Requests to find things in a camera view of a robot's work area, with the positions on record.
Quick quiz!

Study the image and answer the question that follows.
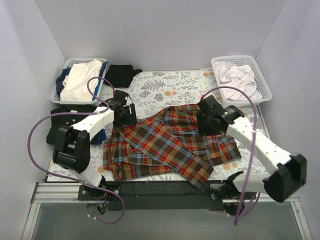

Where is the red plaid long sleeve shirt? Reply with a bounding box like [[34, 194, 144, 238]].
[[103, 104, 241, 189]]

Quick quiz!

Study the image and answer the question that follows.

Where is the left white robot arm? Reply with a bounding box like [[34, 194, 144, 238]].
[[52, 90, 137, 200]]

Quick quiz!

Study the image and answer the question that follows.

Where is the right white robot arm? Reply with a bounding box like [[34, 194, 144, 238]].
[[196, 95, 307, 203]]

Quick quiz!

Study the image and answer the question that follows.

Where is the floral patterned table mat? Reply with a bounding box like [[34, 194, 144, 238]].
[[48, 70, 269, 182]]

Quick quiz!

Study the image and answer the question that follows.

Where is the blue plaid folded shirt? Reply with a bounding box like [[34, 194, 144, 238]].
[[90, 129, 107, 145]]

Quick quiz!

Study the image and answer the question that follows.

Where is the black folded garment at back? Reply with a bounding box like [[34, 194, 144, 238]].
[[104, 64, 143, 88]]

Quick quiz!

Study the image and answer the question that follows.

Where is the crumpled white shirt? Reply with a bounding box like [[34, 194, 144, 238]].
[[214, 61, 263, 101]]

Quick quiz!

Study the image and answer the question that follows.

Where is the cream white folded shirt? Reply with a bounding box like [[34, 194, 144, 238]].
[[60, 59, 103, 102]]

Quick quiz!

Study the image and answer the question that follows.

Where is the right white plastic basket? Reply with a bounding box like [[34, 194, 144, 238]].
[[211, 55, 272, 108]]

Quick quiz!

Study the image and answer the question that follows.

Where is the white plastic basket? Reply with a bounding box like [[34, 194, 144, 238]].
[[51, 58, 108, 105], [211, 55, 272, 108]]

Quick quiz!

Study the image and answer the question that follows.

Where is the black folded shirt with buttons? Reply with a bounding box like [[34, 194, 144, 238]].
[[46, 105, 97, 145]]

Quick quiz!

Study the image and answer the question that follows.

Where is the left white plastic basket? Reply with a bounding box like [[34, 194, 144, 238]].
[[51, 58, 108, 105]]

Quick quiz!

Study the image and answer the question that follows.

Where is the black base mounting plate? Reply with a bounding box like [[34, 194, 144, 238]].
[[77, 181, 251, 212]]

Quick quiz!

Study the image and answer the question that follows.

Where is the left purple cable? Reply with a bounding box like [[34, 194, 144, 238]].
[[26, 76, 126, 224]]

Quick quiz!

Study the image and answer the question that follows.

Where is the purple cable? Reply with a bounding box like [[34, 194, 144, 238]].
[[26, 76, 126, 224], [201, 86, 261, 226]]

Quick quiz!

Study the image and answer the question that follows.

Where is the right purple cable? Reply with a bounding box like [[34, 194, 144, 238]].
[[201, 86, 261, 226]]

